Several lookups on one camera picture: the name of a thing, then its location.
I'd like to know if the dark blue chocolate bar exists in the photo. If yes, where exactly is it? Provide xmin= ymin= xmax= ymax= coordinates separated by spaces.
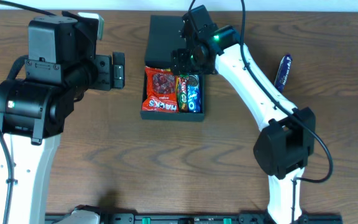
xmin=273 ymin=54 xmax=293 ymax=93

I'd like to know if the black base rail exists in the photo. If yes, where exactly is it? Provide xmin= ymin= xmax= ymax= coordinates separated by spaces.
xmin=44 ymin=212 xmax=344 ymax=224

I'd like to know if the KitKat Milo bar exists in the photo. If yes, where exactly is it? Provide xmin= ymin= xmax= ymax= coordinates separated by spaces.
xmin=176 ymin=75 xmax=189 ymax=113

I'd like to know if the black cardboard box with lid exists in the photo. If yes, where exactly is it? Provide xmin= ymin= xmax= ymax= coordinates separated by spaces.
xmin=140 ymin=15 xmax=205 ymax=122

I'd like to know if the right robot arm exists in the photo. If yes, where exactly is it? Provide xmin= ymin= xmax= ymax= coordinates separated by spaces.
xmin=171 ymin=5 xmax=315 ymax=223

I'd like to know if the red Hacks candy bag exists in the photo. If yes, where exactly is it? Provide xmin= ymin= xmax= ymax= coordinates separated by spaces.
xmin=142 ymin=67 xmax=179 ymax=113

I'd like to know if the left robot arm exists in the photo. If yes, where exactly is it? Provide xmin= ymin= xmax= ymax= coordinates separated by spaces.
xmin=0 ymin=11 xmax=125 ymax=223

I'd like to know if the blue Oreo cookie pack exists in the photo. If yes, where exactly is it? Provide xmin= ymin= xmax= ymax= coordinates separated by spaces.
xmin=187 ymin=75 xmax=201 ymax=113

